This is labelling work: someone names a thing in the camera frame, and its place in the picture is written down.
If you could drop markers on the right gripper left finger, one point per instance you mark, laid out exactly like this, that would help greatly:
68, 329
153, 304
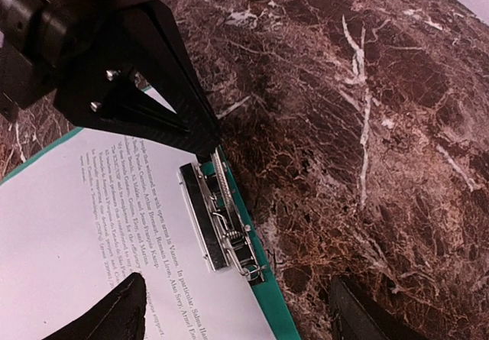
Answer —
118, 315

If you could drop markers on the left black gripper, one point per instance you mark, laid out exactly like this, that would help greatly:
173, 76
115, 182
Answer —
39, 41

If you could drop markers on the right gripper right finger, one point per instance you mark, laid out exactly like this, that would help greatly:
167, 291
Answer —
357, 316

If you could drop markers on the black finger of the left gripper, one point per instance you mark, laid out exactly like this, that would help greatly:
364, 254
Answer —
137, 79

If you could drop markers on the green plastic folder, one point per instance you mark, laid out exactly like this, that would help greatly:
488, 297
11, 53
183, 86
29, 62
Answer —
107, 236

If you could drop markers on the white paper sheet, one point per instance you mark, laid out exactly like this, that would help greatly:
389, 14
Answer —
96, 208

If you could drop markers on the metal top clip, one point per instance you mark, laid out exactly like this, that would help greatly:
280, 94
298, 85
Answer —
223, 235

